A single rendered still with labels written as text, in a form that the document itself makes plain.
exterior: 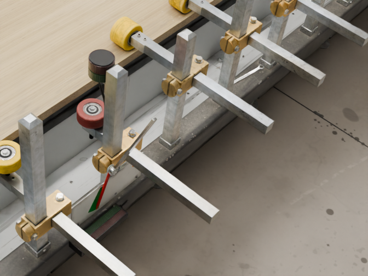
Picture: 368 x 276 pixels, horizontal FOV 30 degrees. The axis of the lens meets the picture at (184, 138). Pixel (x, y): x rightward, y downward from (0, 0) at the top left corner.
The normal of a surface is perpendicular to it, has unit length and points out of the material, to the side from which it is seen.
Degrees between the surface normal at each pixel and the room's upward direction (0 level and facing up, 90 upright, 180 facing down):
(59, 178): 0
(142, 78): 90
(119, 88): 90
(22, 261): 0
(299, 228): 0
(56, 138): 90
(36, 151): 90
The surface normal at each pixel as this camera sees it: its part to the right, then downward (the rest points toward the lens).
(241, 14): -0.64, 0.52
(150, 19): 0.12, -0.66
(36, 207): 0.76, 0.55
